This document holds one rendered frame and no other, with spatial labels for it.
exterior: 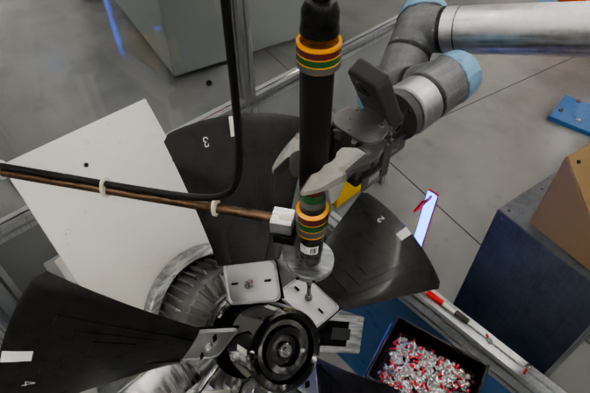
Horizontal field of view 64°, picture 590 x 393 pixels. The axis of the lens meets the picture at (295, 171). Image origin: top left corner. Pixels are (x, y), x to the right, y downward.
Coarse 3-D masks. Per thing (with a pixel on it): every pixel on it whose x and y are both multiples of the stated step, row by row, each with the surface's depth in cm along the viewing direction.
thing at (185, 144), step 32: (192, 128) 73; (224, 128) 73; (256, 128) 73; (288, 128) 73; (192, 160) 73; (224, 160) 73; (256, 160) 72; (192, 192) 74; (256, 192) 72; (288, 192) 72; (224, 224) 73; (256, 224) 71; (224, 256) 73; (256, 256) 71
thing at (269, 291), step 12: (240, 264) 73; (252, 264) 72; (264, 264) 72; (276, 264) 71; (228, 276) 74; (240, 276) 73; (252, 276) 72; (264, 276) 72; (276, 276) 71; (228, 288) 74; (240, 288) 73; (252, 288) 72; (264, 288) 72; (276, 288) 71; (228, 300) 74; (240, 300) 73; (252, 300) 72; (264, 300) 71; (276, 300) 71
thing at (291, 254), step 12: (276, 216) 63; (276, 228) 63; (288, 228) 63; (276, 240) 64; (288, 240) 64; (288, 252) 66; (324, 252) 70; (288, 264) 68; (300, 264) 68; (324, 264) 68; (300, 276) 67; (312, 276) 67; (324, 276) 67
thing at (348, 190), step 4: (344, 184) 114; (348, 184) 115; (360, 184) 120; (344, 188) 115; (348, 188) 116; (352, 188) 118; (356, 188) 120; (360, 188) 122; (344, 192) 116; (348, 192) 118; (352, 192) 120; (356, 192) 122; (340, 196) 116; (344, 196) 118; (348, 196) 119; (336, 200) 116; (340, 200) 117; (344, 200) 119; (332, 204) 118; (336, 204) 117; (340, 204) 118
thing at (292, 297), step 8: (296, 280) 80; (288, 288) 79; (304, 288) 79; (312, 288) 79; (288, 296) 78; (296, 296) 78; (304, 296) 78; (320, 296) 78; (288, 304) 77; (296, 304) 77; (304, 304) 77; (312, 304) 77; (320, 304) 77; (328, 304) 77; (336, 304) 77; (312, 312) 76; (320, 312) 76; (328, 312) 76; (320, 320) 75
